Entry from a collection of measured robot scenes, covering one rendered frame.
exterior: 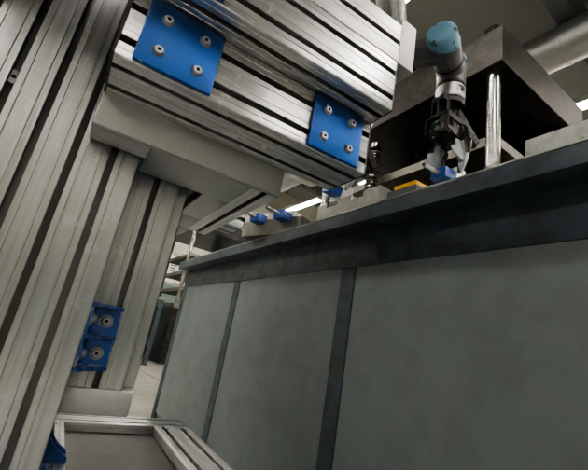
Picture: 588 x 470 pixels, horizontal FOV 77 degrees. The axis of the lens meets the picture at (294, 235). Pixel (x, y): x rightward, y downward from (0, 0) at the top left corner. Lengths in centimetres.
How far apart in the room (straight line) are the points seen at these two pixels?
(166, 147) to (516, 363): 58
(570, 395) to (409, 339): 27
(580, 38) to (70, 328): 464
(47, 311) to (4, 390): 9
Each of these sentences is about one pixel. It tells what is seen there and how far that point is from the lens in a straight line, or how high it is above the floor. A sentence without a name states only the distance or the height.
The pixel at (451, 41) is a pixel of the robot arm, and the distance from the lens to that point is 108.
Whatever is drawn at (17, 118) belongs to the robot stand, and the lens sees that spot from 60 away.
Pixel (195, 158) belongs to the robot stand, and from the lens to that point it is 55.
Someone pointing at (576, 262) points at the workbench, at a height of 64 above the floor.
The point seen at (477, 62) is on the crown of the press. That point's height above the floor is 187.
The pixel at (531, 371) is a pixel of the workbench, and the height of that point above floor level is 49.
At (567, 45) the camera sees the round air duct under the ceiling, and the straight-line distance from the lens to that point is 477.
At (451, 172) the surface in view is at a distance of 100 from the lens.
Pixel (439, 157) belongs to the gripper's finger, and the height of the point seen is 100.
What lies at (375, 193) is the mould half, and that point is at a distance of 98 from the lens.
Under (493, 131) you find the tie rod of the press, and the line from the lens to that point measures 186.
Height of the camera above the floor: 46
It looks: 17 degrees up
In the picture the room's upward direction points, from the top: 10 degrees clockwise
